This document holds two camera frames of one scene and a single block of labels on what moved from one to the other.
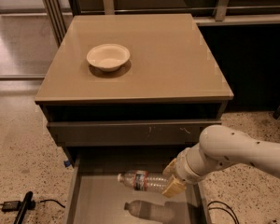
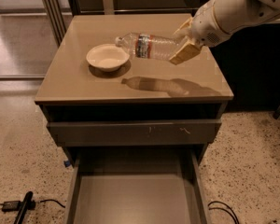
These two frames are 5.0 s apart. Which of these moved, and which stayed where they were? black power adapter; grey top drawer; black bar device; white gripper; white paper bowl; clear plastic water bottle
Moved: white gripper; clear plastic water bottle
Stayed: grey top drawer; black power adapter; white paper bowl; black bar device
